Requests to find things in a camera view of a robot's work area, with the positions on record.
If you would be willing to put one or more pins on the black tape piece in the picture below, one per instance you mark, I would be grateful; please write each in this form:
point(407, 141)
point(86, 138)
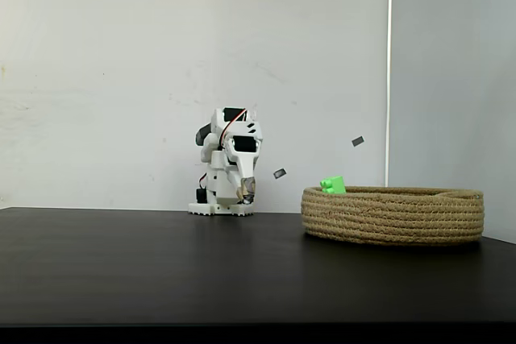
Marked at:
point(358, 141)
point(280, 173)

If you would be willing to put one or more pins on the green lego block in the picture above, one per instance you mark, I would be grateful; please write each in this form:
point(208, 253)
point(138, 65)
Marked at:
point(334, 185)

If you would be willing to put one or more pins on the white vertical corner strip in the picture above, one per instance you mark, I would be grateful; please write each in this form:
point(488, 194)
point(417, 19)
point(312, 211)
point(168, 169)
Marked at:
point(389, 78)

